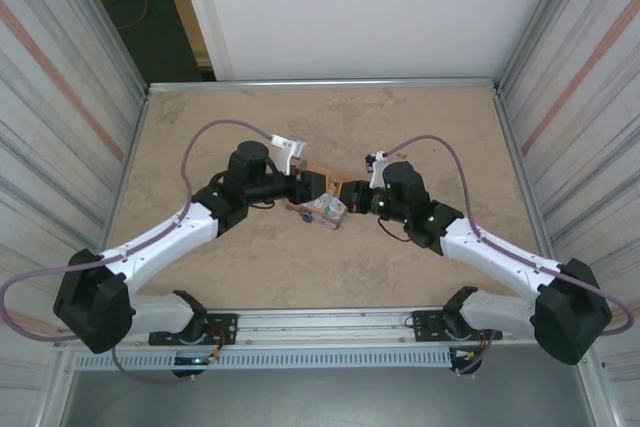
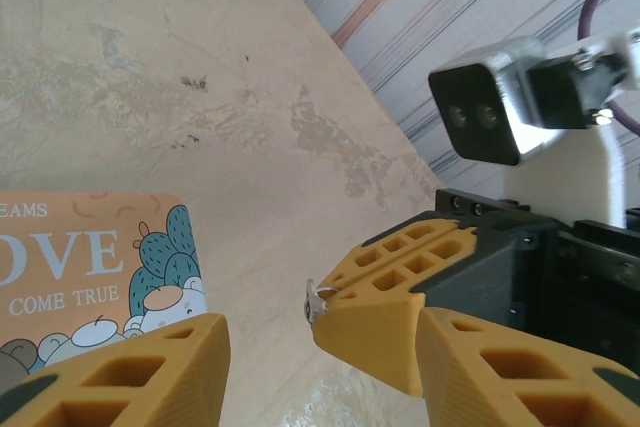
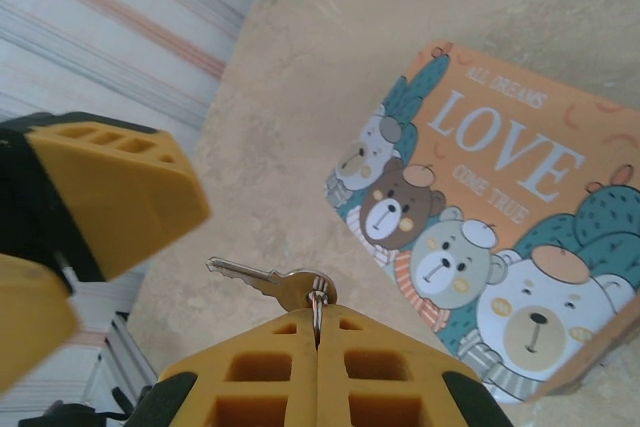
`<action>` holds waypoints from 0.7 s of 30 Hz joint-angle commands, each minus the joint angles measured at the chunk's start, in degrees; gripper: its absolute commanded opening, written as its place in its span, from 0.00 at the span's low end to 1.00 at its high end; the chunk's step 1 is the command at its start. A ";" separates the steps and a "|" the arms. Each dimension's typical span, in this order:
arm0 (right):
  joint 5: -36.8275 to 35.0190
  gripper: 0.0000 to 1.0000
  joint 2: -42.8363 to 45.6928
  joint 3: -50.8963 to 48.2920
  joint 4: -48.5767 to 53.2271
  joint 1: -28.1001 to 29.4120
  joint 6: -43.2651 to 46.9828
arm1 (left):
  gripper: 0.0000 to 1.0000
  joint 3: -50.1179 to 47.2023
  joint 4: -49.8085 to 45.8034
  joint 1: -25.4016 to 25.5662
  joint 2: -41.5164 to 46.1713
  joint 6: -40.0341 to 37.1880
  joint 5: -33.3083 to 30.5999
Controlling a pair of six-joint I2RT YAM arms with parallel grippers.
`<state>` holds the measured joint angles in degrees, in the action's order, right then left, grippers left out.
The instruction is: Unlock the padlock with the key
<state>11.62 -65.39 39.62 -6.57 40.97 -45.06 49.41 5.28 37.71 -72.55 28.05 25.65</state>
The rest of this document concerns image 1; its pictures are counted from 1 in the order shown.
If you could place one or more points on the orange bear print LOVE box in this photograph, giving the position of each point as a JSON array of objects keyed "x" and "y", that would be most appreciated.
[{"x": 327, "y": 209}]

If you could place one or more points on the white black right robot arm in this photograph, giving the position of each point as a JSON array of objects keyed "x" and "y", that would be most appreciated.
[{"x": 495, "y": 247}]

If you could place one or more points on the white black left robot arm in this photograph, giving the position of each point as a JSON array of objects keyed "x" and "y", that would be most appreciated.
[{"x": 165, "y": 237}]

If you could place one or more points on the aluminium table edge bar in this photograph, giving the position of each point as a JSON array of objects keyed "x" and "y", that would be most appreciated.
[{"x": 320, "y": 86}]

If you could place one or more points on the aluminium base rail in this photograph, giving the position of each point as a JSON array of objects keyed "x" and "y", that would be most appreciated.
[{"x": 325, "y": 324}]

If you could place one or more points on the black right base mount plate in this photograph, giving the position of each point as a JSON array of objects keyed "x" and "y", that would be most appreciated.
[{"x": 425, "y": 327}]

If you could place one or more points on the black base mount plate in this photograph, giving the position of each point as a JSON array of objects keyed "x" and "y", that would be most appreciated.
[
  {"x": 222, "y": 329},
  {"x": 425, "y": 327}
]

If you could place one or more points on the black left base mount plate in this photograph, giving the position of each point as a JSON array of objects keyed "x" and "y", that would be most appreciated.
[{"x": 222, "y": 329}]

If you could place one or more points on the wooden door frame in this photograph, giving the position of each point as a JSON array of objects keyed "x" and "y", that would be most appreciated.
[{"x": 190, "y": 12}]

